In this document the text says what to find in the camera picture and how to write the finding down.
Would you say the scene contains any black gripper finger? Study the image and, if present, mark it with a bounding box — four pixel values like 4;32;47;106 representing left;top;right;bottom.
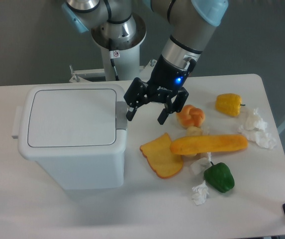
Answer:
158;88;189;125
124;77;152;121

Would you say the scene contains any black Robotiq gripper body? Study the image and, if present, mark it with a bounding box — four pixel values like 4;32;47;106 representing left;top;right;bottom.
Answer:
147;56;190;105

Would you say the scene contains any white plastic trash can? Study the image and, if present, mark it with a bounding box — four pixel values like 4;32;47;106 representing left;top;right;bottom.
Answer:
18;83;127;190

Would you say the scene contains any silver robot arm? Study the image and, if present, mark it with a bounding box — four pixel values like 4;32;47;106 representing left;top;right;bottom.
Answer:
62;0;228;124

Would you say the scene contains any knotted bread roll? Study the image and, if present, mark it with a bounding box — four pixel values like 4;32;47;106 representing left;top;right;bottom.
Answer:
176;105;205;128

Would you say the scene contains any small round bread bun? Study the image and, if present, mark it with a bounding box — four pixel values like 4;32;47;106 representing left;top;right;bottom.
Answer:
186;126;203;136

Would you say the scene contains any long orange baguette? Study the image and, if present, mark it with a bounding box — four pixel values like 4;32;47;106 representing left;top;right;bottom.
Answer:
170;134;248;155

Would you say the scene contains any yellow bell pepper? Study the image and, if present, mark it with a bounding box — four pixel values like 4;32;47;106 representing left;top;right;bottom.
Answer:
215;93;245;117

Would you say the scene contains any toast bread slice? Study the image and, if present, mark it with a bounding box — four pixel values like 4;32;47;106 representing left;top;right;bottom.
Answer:
140;133;184;179

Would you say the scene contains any crumpled tissue near baguette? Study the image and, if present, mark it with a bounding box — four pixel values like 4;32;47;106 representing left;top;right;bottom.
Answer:
190;152;212;175

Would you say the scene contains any large crumpled white tissue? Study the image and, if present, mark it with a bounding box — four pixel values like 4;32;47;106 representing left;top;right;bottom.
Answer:
237;108;277;149

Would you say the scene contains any green bell pepper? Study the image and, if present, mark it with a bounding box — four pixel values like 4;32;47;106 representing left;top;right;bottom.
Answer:
204;162;235;193

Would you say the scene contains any crumpled tissue at front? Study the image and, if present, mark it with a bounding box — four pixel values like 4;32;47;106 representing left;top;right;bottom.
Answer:
191;180;209;206

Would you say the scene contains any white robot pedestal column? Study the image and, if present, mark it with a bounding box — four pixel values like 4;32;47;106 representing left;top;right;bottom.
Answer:
100;45;140;81

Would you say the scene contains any black cable on pedestal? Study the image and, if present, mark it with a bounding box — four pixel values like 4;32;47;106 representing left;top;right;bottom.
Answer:
110;58;120;82

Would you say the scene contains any white metal base frame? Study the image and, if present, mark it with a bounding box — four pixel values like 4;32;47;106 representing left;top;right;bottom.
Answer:
69;59;157;83

